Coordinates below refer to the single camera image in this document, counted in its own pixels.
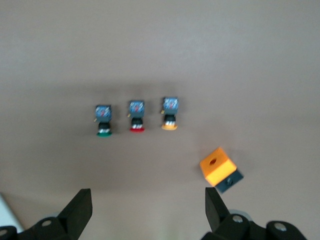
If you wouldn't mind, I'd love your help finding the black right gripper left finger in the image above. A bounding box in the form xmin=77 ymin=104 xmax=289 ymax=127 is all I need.
xmin=17 ymin=188 xmax=94 ymax=240

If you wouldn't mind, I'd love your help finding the yellow push button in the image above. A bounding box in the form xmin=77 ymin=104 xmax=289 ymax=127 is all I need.
xmin=159 ymin=96 xmax=180 ymax=132

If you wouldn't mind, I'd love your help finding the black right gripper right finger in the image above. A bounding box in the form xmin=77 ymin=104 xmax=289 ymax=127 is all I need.
xmin=201 ymin=187 xmax=309 ymax=240

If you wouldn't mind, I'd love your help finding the orange cube with hole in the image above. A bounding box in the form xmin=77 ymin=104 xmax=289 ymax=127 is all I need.
xmin=199 ymin=146 xmax=245 ymax=195

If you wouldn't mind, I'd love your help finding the green push button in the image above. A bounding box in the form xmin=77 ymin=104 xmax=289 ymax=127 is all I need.
xmin=94 ymin=104 xmax=113 ymax=139

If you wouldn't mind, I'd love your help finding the red push button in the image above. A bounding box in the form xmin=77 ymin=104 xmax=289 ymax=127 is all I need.
xmin=127 ymin=99 xmax=147 ymax=134

